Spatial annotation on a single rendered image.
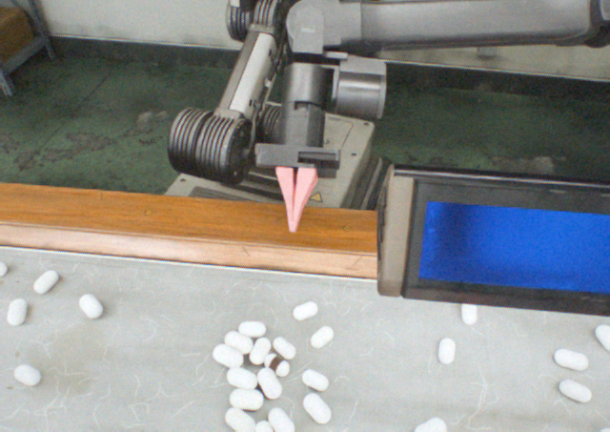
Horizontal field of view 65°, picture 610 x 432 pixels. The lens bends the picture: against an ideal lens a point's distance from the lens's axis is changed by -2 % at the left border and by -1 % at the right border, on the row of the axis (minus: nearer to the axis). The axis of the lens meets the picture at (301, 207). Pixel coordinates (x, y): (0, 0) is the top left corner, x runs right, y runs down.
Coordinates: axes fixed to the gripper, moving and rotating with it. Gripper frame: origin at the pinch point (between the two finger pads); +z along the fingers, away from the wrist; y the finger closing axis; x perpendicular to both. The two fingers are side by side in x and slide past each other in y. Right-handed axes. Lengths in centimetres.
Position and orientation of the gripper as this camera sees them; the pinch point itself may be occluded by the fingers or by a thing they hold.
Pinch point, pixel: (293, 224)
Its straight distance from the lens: 59.7
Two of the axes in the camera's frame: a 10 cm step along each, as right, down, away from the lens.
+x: 0.7, 1.1, 9.9
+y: 9.9, 0.8, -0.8
